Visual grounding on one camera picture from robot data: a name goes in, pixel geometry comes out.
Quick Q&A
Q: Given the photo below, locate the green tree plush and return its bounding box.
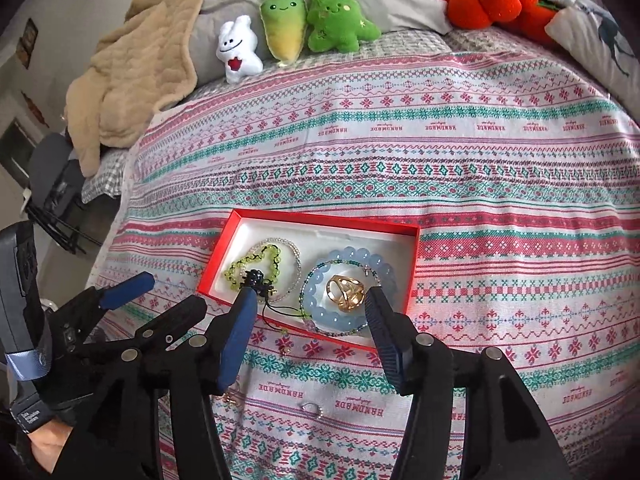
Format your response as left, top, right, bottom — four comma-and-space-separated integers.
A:
307, 0, 382, 53

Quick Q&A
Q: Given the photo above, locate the green bead bracelet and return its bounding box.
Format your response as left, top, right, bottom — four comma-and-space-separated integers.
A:
221, 242, 314, 336

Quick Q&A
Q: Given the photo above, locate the black hair claw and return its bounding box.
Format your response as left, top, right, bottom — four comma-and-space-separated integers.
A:
241, 269, 273, 299

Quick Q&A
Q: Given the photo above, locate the teal bead necklace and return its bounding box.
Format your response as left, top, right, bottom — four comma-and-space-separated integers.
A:
297, 258, 384, 339

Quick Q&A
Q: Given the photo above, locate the gold hair clip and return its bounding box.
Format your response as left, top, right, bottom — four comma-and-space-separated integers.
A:
326, 275, 366, 312

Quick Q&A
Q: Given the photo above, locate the beige quilted blanket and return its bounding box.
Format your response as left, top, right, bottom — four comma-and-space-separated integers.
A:
65, 0, 204, 178

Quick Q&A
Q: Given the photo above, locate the white bunny plush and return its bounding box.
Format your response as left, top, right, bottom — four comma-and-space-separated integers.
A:
216, 14, 264, 84

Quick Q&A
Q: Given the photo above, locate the green carrot plush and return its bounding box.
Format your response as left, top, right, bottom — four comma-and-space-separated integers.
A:
259, 0, 307, 66

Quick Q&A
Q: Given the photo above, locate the white deer pillow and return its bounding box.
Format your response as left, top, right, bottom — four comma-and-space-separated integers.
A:
544, 0, 639, 122

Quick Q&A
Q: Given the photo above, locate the black chair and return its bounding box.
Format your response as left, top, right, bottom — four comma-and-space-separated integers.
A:
25, 133, 102, 255

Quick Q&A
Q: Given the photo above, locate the blue bead bracelet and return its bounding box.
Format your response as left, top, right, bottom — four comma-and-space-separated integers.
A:
301, 245, 397, 334

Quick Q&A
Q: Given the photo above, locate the clear bead bracelet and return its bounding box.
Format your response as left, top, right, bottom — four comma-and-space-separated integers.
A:
240, 236, 304, 304

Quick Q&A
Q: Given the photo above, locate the patterned bed cloth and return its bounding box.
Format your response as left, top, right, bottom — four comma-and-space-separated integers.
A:
91, 51, 639, 479

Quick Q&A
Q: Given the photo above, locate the red jewelry box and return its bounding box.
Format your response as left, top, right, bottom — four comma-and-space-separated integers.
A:
198, 209, 419, 349

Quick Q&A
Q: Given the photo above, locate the person's left hand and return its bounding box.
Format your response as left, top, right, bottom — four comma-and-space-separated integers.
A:
28, 419, 73, 474

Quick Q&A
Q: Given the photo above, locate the orange pumpkin plush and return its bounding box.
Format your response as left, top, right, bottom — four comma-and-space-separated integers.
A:
444, 0, 560, 50

